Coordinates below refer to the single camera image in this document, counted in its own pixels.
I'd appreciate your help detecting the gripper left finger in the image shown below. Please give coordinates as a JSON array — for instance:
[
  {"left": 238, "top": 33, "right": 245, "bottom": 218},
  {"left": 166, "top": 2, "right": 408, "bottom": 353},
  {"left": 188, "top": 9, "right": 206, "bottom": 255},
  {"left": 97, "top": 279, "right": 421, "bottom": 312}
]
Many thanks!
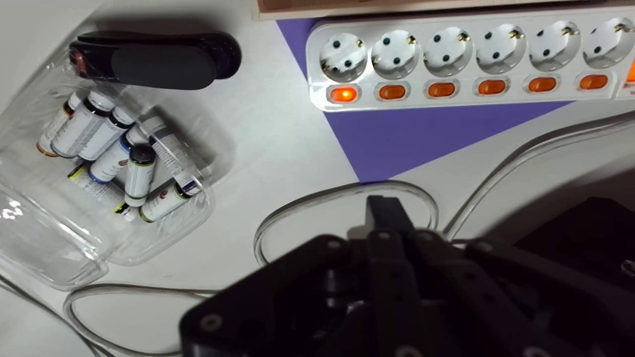
[{"left": 180, "top": 195, "right": 423, "bottom": 357}]

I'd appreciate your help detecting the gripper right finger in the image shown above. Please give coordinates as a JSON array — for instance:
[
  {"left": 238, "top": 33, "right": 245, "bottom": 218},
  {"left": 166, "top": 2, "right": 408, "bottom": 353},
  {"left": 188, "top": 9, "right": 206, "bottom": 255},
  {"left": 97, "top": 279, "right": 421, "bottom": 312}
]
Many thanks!
[{"left": 392, "top": 197, "right": 635, "bottom": 357}]

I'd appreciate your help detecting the small vial green band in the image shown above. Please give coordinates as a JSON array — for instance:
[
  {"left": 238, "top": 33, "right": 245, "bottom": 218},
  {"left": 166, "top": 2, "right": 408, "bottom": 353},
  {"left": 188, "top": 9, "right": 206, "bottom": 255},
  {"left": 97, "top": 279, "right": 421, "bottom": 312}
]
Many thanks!
[{"left": 138, "top": 182, "right": 192, "bottom": 223}]

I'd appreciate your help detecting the small vial dark blue band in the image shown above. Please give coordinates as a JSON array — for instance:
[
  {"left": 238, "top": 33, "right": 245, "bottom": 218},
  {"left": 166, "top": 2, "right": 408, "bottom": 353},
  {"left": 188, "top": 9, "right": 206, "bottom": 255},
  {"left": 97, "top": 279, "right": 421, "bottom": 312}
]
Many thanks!
[{"left": 141, "top": 116, "right": 202, "bottom": 197}]

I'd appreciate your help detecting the small vial black cap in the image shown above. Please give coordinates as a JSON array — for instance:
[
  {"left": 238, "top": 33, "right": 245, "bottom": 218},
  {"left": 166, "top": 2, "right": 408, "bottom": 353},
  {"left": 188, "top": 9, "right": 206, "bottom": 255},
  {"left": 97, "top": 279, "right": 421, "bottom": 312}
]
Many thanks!
[{"left": 124, "top": 143, "right": 157, "bottom": 208}]

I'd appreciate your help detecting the purple paper sheet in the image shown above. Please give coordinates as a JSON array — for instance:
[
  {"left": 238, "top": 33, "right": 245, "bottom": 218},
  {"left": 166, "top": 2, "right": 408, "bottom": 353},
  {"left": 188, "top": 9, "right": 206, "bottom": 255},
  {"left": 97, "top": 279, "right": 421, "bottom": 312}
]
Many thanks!
[{"left": 276, "top": 18, "right": 574, "bottom": 184}]

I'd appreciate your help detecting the small vial yellow band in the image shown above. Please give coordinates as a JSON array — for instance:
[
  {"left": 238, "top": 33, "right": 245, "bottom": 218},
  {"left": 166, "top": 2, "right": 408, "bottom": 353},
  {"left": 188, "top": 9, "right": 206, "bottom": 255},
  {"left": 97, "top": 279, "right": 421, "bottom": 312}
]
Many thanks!
[{"left": 67, "top": 166, "right": 138, "bottom": 222}]

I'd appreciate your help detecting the white power strip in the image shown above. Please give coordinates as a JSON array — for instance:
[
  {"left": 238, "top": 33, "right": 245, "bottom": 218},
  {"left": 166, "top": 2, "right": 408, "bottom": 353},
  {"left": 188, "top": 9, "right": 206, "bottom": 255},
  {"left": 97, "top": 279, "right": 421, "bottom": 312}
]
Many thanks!
[{"left": 306, "top": 6, "right": 635, "bottom": 113}]

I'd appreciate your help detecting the clear plastic container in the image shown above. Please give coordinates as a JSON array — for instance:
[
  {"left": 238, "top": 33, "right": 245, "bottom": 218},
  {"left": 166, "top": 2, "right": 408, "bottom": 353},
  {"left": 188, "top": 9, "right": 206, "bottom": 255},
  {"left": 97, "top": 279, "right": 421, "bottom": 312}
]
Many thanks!
[{"left": 0, "top": 49, "right": 235, "bottom": 292}]

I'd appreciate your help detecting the black stapler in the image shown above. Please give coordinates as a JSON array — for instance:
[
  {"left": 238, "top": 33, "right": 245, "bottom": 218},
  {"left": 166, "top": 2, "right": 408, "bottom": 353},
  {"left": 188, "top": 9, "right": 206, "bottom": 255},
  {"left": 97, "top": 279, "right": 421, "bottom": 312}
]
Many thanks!
[{"left": 68, "top": 30, "right": 243, "bottom": 91}]

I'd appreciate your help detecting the small vial orange base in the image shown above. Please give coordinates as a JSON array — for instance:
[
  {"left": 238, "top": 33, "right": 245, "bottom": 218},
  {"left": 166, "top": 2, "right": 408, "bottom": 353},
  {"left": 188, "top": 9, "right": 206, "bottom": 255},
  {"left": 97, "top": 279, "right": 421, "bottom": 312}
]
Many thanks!
[{"left": 37, "top": 91, "right": 83, "bottom": 158}]

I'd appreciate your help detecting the white cable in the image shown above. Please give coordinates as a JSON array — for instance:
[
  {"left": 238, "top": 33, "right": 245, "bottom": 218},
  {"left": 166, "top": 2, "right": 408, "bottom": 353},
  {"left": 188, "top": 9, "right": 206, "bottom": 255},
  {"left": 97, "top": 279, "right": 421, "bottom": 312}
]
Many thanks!
[{"left": 0, "top": 111, "right": 635, "bottom": 357}]

